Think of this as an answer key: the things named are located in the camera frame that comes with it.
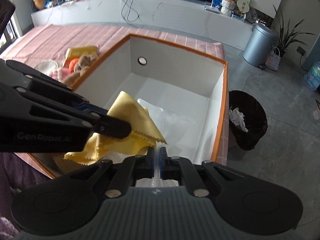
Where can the black round waste bin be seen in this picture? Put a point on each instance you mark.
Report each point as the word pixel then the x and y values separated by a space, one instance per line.
pixel 247 119

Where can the orange white storage box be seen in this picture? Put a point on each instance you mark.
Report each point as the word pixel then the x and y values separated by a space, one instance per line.
pixel 168 75

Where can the blue water jug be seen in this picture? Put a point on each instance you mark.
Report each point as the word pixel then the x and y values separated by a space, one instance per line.
pixel 312 78

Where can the white marble TV cabinet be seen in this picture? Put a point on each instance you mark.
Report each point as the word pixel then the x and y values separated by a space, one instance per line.
pixel 175 16

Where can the pink white knitted plush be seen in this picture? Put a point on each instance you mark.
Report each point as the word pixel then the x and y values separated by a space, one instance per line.
pixel 59 73

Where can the grey metal trash can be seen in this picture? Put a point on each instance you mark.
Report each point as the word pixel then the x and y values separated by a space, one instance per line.
pixel 259 45

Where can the white round pad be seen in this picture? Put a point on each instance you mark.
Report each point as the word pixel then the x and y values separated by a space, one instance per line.
pixel 47 67

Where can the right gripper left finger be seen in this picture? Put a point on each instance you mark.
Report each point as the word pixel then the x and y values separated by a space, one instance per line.
pixel 150 162

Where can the yellow cleaning cloth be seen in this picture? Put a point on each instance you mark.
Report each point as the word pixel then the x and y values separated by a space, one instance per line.
pixel 131 131

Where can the potted green long-leaf plant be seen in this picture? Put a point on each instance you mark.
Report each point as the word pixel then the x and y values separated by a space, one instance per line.
pixel 287 33

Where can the brown plush towel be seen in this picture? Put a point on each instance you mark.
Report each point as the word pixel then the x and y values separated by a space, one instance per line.
pixel 85 61

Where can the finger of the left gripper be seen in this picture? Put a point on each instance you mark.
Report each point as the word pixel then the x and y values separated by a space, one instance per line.
pixel 84 107
pixel 109 126

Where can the orange knitted ball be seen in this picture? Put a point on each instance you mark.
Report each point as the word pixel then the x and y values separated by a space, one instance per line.
pixel 72 64

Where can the pink checkered tablecloth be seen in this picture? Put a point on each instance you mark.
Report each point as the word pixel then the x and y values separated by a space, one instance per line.
pixel 51 42

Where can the woven plastic basket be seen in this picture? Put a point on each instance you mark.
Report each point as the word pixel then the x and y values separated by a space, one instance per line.
pixel 273 59

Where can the teddy bear in pot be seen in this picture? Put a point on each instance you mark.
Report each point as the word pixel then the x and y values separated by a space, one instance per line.
pixel 227 7

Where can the round paper fan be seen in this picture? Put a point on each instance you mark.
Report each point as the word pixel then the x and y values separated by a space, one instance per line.
pixel 243 6

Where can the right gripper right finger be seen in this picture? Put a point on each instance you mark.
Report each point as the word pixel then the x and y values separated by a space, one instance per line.
pixel 165 165

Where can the clear plastic bubble bag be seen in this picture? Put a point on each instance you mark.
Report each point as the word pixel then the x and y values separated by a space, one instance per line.
pixel 173 127

